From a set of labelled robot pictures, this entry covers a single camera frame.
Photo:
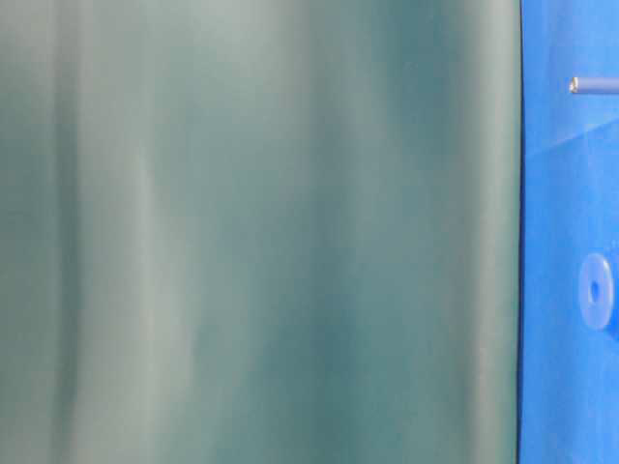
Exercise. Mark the blue table cloth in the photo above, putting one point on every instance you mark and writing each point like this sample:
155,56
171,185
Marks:
568,379

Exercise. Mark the grey metal shaft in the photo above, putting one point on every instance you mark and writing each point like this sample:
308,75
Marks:
594,85

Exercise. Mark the small blue plastic gear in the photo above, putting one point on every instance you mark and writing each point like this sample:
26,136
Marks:
598,291

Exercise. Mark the blurred green foreground panel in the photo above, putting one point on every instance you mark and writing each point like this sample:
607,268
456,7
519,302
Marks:
259,231

